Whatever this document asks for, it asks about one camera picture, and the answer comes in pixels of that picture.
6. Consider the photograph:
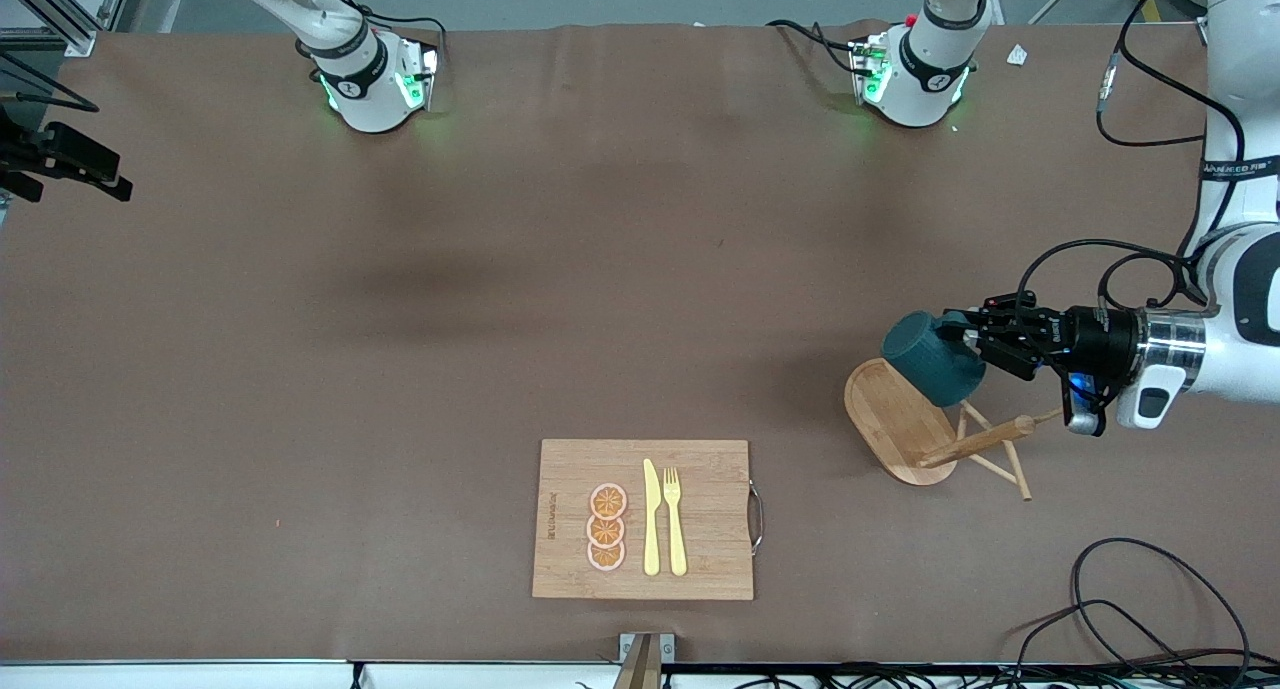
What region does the dark green cup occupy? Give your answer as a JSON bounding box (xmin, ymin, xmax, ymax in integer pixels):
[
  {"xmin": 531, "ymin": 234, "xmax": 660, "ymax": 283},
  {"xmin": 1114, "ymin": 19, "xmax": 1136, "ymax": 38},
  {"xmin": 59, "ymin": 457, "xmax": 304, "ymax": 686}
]
[{"xmin": 881, "ymin": 311, "xmax": 988, "ymax": 408}]

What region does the wooden cup rack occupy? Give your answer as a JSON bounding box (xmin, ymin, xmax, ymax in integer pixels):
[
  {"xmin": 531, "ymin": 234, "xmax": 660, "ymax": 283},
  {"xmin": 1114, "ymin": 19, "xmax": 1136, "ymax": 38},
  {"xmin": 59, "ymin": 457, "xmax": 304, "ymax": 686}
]
[{"xmin": 843, "ymin": 359, "xmax": 1066, "ymax": 502}]

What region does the wooden cutting board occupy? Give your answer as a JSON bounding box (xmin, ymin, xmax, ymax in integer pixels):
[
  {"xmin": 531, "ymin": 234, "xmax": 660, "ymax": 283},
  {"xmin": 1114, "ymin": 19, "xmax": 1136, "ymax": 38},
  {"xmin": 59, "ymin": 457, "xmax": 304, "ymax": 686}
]
[{"xmin": 531, "ymin": 439, "xmax": 766, "ymax": 602}]

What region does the yellow plastic fork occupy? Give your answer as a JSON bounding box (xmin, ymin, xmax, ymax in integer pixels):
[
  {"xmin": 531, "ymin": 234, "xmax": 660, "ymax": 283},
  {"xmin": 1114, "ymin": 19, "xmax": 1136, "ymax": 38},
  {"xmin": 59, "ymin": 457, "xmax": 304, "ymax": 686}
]
[{"xmin": 663, "ymin": 467, "xmax": 689, "ymax": 578}]

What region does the yellow plastic knife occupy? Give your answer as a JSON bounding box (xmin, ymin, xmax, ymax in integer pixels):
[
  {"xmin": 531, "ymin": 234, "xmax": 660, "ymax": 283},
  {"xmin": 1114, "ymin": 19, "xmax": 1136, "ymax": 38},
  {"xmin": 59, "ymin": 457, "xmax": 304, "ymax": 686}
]
[{"xmin": 642, "ymin": 458, "xmax": 662, "ymax": 577}]

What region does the brown table cover sheet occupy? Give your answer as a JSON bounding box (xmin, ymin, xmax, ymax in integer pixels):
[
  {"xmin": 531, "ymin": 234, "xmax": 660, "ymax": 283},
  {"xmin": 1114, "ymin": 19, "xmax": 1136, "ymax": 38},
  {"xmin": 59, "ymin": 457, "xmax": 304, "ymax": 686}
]
[{"xmin": 0, "ymin": 21, "xmax": 1280, "ymax": 665}]

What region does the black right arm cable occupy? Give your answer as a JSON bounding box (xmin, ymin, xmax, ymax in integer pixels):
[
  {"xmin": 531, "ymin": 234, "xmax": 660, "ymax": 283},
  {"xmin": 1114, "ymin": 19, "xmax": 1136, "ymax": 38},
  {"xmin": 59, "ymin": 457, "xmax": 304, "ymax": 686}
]
[{"xmin": 0, "ymin": 53, "xmax": 100, "ymax": 113}]

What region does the aluminium frame profile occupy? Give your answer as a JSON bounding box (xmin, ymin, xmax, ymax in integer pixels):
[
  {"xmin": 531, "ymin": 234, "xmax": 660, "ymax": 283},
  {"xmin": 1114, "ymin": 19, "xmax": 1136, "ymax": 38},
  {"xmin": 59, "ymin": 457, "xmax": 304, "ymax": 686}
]
[{"xmin": 0, "ymin": 0, "xmax": 136, "ymax": 58}]

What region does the black loose cable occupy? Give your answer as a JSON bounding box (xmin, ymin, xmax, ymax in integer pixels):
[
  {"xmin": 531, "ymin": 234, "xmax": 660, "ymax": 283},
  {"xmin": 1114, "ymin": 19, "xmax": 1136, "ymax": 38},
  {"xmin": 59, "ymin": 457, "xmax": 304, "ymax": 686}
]
[
  {"xmin": 1005, "ymin": 599, "xmax": 1201, "ymax": 689},
  {"xmin": 1070, "ymin": 537, "xmax": 1254, "ymax": 670}
]

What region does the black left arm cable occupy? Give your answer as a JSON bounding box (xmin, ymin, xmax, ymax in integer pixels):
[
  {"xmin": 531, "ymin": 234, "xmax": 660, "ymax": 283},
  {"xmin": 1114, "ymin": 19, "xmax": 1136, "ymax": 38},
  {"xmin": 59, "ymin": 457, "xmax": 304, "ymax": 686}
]
[{"xmin": 1018, "ymin": 0, "xmax": 1246, "ymax": 315}]

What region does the black arm base cable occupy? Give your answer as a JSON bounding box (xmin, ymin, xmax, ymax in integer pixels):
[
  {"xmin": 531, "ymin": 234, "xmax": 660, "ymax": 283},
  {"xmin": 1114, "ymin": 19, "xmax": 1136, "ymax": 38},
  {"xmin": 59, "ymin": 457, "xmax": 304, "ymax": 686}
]
[
  {"xmin": 766, "ymin": 19, "xmax": 863, "ymax": 78},
  {"xmin": 310, "ymin": 0, "xmax": 448, "ymax": 70}
]

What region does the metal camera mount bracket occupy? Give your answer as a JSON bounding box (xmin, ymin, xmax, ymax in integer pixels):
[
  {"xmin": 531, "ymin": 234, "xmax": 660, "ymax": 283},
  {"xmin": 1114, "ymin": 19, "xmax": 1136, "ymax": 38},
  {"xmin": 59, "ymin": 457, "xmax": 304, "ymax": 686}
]
[{"xmin": 612, "ymin": 632, "xmax": 676, "ymax": 689}]

